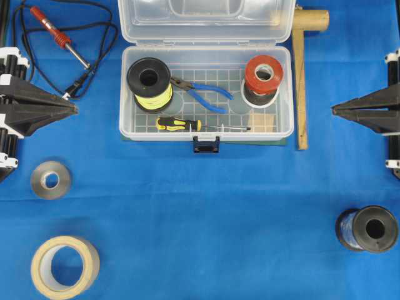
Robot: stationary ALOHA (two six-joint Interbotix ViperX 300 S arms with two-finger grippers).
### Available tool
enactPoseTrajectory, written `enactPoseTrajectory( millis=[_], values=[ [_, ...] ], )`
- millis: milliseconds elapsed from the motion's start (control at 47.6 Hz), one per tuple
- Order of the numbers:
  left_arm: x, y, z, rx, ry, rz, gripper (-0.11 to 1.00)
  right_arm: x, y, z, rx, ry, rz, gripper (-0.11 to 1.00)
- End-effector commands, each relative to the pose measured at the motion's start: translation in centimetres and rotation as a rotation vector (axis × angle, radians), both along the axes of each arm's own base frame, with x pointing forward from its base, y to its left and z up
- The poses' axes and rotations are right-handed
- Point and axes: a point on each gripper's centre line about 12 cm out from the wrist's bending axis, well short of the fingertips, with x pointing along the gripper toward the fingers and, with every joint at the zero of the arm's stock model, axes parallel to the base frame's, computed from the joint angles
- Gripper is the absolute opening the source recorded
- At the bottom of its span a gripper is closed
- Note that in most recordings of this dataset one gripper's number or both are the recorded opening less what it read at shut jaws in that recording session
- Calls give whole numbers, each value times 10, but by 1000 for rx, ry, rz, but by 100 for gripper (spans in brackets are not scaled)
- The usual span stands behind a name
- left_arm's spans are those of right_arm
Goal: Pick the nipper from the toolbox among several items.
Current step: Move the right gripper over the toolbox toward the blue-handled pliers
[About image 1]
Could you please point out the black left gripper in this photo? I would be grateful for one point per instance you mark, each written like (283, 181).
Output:
(22, 120)

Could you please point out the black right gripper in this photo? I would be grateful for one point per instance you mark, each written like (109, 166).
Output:
(380, 121)

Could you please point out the clear plastic toolbox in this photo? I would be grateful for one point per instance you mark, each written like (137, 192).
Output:
(208, 42)

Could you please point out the grey tape roll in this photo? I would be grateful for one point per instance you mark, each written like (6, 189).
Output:
(51, 180)

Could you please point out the red soldering iron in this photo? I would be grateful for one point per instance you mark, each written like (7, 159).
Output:
(61, 39)

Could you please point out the wooden mallet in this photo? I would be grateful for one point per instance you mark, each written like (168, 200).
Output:
(304, 20)

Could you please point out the red tape roll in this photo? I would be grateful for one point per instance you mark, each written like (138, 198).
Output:
(263, 74)

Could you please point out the yellow black screwdriver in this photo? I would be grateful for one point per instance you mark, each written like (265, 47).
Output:
(175, 124)

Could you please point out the beige masking tape roll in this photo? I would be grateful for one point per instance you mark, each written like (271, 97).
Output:
(64, 267)

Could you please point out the blue table cloth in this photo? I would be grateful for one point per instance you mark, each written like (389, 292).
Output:
(249, 222)

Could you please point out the blue wire spool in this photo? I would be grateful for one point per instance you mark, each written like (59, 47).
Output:
(373, 229)

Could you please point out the yellow wire spool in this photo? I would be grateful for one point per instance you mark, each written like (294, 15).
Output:
(149, 81)

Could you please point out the blue handled nipper pliers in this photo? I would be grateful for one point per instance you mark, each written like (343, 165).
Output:
(196, 91)

